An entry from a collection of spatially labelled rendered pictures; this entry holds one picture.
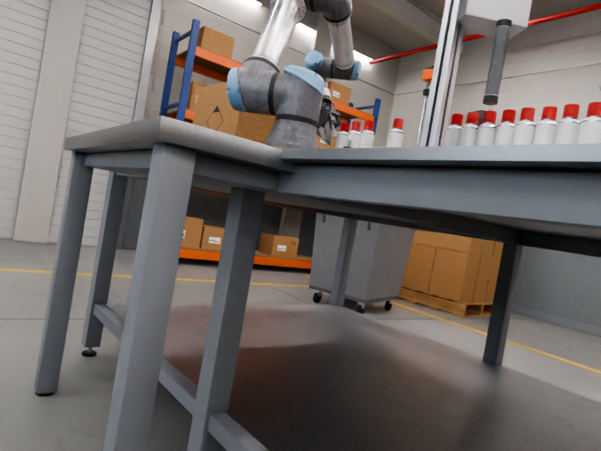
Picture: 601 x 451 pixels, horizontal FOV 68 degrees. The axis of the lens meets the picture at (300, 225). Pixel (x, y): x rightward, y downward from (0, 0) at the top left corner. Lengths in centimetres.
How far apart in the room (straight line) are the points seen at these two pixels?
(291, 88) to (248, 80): 12
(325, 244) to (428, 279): 156
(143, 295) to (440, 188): 52
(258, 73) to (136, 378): 81
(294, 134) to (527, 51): 582
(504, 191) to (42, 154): 491
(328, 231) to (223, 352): 275
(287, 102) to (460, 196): 67
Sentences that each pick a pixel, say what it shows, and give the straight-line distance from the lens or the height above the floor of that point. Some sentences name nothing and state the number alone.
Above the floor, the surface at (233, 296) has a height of 50.
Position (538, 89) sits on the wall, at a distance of 654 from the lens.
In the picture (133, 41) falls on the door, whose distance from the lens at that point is 565.
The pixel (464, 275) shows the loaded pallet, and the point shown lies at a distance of 477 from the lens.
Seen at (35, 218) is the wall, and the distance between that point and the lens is 526.
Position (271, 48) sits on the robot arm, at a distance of 136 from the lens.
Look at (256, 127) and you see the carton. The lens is 155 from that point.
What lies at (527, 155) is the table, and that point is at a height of 82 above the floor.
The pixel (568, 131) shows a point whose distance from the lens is 126.
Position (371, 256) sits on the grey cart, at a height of 50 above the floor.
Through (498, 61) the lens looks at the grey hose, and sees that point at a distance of 130.
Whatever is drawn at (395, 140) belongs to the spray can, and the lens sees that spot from 153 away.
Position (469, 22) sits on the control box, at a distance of 137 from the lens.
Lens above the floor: 70
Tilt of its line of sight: 1 degrees down
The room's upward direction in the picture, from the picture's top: 10 degrees clockwise
